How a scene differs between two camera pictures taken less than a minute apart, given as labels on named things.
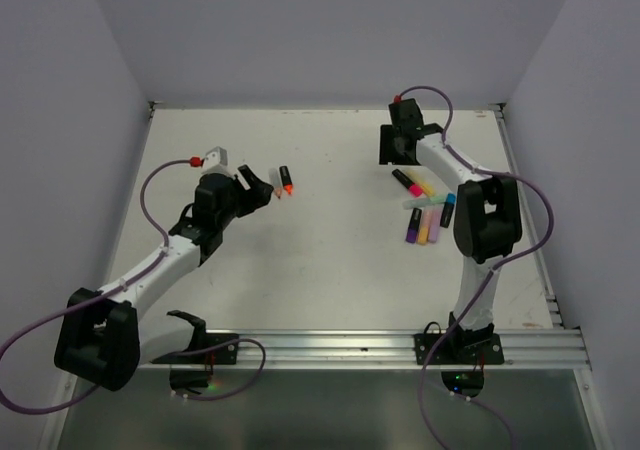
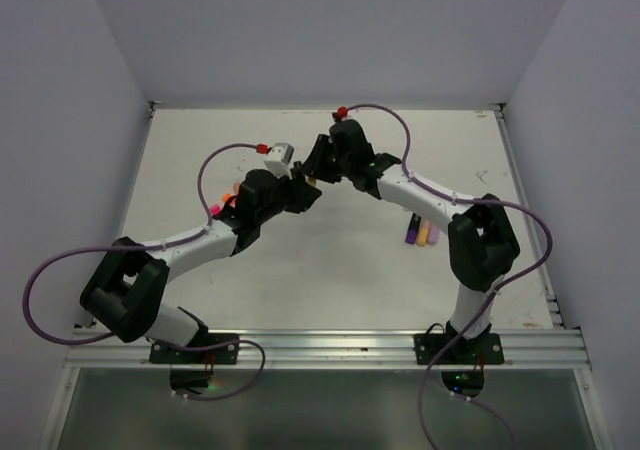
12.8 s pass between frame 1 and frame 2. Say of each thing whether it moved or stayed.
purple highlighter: stayed
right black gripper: moved
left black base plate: stayed
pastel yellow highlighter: stayed
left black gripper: moved
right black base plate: stayed
